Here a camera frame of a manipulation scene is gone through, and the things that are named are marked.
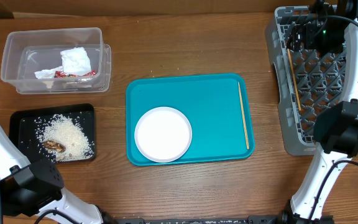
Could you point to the teal plastic tray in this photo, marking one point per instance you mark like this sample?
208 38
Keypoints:
211 104

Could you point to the white round plate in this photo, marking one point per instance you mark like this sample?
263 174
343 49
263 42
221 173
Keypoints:
163 134

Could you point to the red snack wrapper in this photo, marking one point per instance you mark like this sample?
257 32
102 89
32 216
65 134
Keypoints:
61 74

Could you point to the brown food scrap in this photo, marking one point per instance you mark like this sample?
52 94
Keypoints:
54 146

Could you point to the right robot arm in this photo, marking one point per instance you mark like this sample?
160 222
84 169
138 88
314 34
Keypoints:
335 135

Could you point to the wooden chopstick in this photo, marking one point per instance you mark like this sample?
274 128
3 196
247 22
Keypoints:
243 116
294 80

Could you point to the clear plastic bin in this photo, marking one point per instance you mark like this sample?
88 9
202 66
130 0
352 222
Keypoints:
27 52

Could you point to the pile of white rice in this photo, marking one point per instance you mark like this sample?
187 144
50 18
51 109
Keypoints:
66 131

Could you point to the white napkin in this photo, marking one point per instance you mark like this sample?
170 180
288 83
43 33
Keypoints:
75 61

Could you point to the white crumpled tissue in bin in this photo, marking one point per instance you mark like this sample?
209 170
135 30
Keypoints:
48 73

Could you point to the grey dishwasher rack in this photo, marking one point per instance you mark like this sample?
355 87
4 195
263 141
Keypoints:
322 81

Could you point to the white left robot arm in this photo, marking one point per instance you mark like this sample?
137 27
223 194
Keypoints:
37 188

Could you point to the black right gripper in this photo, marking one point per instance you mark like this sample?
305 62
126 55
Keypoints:
307 32

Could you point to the black food waste tray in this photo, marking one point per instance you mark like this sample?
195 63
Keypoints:
27 127

